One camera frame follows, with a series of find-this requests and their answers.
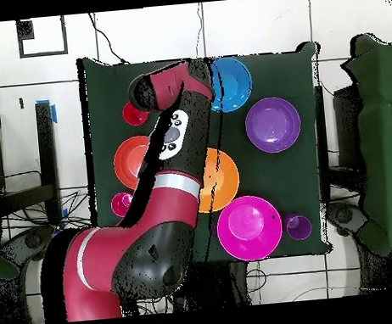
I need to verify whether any blue tape strip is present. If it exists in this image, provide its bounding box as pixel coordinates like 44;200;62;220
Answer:
35;98;58;126

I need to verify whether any purple cup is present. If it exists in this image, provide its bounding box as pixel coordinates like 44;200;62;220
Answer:
282;211;315;243

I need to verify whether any large blue bowl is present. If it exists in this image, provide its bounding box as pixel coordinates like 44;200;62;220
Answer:
206;54;256;115

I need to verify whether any black square floor frame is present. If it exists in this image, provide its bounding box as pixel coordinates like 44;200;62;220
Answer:
15;15;69;59

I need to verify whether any crimson cup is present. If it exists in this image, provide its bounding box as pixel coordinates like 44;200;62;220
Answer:
109;191;136;220

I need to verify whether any red cup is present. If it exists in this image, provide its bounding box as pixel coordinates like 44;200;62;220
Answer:
121;99;150;128

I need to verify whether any red-orange bowl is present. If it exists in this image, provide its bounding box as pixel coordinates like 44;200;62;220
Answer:
110;134;155;193

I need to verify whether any dark green tablecloth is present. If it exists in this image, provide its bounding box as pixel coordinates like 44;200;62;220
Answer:
76;36;336;274

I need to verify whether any black stand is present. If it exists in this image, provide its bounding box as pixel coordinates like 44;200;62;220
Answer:
0;101;64;231
312;81;367;189

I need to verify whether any orange bowl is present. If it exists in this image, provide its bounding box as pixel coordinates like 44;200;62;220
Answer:
193;144;244;215

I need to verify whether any black floor cable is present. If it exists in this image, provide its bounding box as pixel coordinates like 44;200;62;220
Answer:
87;10;130;68

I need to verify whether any pink bowl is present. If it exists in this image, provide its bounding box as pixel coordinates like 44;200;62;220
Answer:
214;193;286;265

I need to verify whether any purple bowl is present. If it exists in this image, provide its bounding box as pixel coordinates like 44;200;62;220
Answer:
243;94;304;156

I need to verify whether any black wheeled base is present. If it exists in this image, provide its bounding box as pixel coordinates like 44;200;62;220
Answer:
0;225;59;268
325;199;370;240

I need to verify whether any tangle of floor cables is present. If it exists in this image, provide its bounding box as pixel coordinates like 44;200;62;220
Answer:
0;165;94;244

